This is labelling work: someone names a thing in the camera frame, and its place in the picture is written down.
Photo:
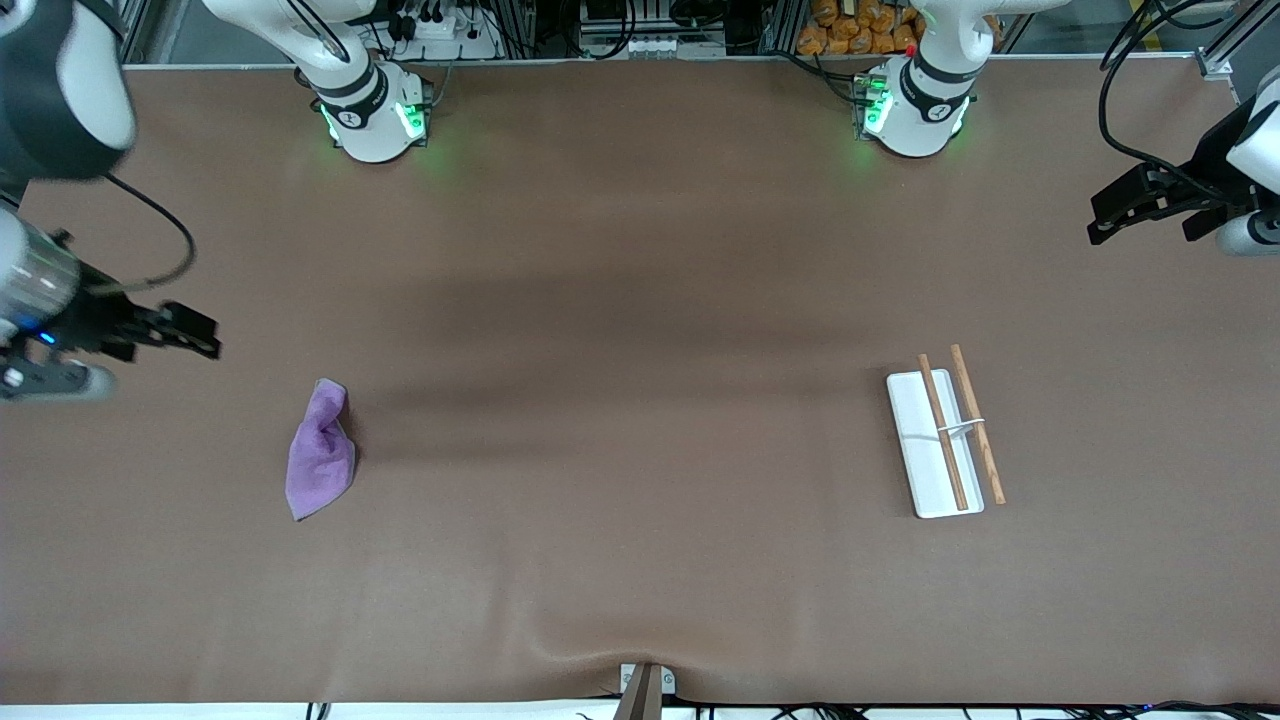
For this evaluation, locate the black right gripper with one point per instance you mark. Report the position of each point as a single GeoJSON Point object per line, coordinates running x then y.
{"type": "Point", "coordinates": [95, 318]}

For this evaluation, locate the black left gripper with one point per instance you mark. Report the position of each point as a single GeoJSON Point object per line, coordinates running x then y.
{"type": "Point", "coordinates": [1206, 165]}

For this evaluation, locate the purple microfibre towel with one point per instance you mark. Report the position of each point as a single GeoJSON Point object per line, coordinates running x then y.
{"type": "Point", "coordinates": [320, 460]}

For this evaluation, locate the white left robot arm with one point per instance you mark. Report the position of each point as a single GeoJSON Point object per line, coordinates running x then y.
{"type": "Point", "coordinates": [920, 110]}

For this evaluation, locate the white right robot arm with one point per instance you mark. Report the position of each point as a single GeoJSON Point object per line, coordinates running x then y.
{"type": "Point", "coordinates": [375, 120]}

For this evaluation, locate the white rectangular tray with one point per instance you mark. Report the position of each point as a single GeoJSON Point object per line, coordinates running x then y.
{"type": "Point", "coordinates": [925, 450]}

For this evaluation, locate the orange packets pile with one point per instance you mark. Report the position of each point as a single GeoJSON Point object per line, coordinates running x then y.
{"type": "Point", "coordinates": [850, 25]}

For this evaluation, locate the white power strip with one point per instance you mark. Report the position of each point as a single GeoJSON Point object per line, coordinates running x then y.
{"type": "Point", "coordinates": [440, 30]}

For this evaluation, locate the white terminal block row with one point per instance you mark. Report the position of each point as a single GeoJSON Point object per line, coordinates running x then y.
{"type": "Point", "coordinates": [650, 46]}

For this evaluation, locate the aluminium frame post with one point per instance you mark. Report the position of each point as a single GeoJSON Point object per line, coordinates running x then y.
{"type": "Point", "coordinates": [1235, 40]}
{"type": "Point", "coordinates": [150, 30]}

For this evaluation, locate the metal camera pole bracket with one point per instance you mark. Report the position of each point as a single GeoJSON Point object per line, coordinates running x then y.
{"type": "Point", "coordinates": [643, 690]}

